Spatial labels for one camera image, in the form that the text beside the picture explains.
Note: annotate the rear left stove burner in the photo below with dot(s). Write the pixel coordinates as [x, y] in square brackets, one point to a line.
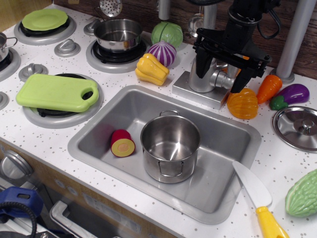
[51, 38]

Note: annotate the grey metal pole centre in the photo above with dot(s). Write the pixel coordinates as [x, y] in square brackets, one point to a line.
[205, 18]

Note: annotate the purple white toy onion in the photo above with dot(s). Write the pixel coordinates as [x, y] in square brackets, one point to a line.
[164, 52]

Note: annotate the steel pot at left edge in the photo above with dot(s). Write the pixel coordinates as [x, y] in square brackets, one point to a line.
[4, 46]

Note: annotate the steel strainer ladle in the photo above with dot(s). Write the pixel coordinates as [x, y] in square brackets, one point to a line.
[109, 8]

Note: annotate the green cutting board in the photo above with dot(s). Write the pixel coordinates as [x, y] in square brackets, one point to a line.
[58, 93]

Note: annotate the grey oven dial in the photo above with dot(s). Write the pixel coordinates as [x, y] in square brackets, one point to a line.
[13, 166]

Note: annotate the orange toy pumpkin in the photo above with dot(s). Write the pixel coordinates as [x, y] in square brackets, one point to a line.
[243, 105]

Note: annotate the grey stove knob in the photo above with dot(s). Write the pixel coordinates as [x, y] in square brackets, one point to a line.
[89, 28]
[67, 48]
[31, 69]

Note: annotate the grey stove knob rear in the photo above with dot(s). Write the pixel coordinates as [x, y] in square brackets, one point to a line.
[89, 28]

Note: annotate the red yellow toy fruit half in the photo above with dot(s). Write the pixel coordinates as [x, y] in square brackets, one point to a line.
[122, 144]

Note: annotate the grey stove knob left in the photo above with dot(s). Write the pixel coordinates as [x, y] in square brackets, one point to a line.
[31, 69]

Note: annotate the green toy cabbage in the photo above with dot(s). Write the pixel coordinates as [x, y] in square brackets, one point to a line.
[168, 32]

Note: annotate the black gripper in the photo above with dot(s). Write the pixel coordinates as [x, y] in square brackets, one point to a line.
[250, 58]

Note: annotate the large steel pot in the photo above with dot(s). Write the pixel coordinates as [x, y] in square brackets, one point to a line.
[170, 145]

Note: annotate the grey metal pole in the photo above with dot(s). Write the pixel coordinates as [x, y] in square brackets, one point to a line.
[205, 18]
[164, 9]
[298, 28]

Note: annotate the left edge stove burner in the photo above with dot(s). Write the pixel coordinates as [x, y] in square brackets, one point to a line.
[10, 65]

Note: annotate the small steel saucepan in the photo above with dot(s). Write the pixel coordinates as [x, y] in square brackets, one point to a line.
[118, 35]

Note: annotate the rear right stove burner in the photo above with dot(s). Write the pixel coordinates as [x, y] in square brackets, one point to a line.
[115, 62]

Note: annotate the steel pot lid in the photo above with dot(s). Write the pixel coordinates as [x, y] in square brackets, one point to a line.
[297, 127]

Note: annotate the purple toy eggplant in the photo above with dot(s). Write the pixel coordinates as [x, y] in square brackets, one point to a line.
[292, 94]

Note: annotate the silver toy faucet lever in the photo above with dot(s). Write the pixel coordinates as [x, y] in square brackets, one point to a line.
[224, 75]

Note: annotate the grey stove knob left edge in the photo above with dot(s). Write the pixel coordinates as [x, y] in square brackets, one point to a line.
[4, 99]

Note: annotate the grey oven door handle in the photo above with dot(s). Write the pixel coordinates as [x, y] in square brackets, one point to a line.
[76, 220]

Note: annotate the green toy plate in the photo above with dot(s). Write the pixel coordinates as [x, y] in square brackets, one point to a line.
[44, 19]

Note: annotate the white yellow toy knife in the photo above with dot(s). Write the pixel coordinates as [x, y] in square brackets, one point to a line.
[261, 199]

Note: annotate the blue clamp with black cable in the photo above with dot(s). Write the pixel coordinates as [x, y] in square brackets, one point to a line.
[20, 202]

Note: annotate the orange toy carrot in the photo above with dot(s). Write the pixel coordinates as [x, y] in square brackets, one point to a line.
[269, 87]

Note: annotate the grey metal pole left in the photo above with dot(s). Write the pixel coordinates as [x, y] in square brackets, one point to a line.
[164, 9]

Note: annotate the yellow toy bell pepper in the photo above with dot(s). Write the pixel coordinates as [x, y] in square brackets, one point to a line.
[149, 69]

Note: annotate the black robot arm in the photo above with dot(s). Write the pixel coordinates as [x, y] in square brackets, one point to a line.
[234, 45]

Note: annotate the grey metal pole right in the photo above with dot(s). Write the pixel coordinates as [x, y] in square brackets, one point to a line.
[298, 28]

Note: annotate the grey stove knob centre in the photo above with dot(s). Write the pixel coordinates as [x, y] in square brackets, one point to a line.
[67, 48]

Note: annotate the silver toy sink basin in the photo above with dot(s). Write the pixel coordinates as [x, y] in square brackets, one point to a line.
[209, 194]

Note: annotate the silver faucet base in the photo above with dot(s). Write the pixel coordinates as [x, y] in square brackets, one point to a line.
[199, 90]

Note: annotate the front stove burner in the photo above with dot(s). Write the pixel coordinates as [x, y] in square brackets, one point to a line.
[55, 119]

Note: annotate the green toy bitter gourd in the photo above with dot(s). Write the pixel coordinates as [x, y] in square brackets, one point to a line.
[301, 199]

